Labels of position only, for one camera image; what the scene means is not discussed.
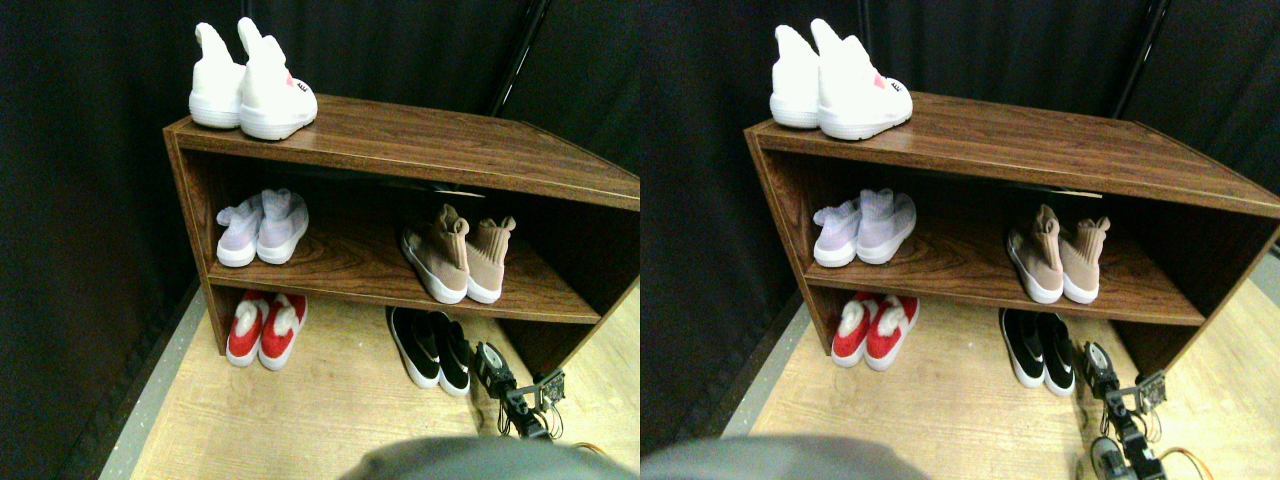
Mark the white shoe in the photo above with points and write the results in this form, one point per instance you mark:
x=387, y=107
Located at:
x=272, y=105
x=793, y=100
x=215, y=100
x=855, y=105

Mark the brown shoe rack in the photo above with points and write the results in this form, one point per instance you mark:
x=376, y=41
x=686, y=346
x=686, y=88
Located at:
x=1020, y=140
x=430, y=140

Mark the red shoe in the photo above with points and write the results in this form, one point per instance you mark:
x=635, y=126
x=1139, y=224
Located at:
x=280, y=338
x=888, y=338
x=244, y=340
x=851, y=342

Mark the lilac shoe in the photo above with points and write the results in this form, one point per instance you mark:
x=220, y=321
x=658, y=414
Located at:
x=281, y=230
x=835, y=242
x=885, y=230
x=238, y=240

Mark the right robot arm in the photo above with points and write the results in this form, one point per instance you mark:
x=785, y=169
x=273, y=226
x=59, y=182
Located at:
x=530, y=425
x=1135, y=445

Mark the black shoe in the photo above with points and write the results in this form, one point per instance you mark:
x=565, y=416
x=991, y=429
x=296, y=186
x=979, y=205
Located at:
x=415, y=350
x=1057, y=355
x=1024, y=350
x=452, y=355

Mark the tan shoe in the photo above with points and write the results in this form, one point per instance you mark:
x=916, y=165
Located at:
x=1083, y=262
x=1038, y=255
x=440, y=255
x=488, y=262

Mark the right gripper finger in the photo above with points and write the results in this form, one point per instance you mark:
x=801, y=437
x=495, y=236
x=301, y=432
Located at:
x=492, y=365
x=1100, y=366

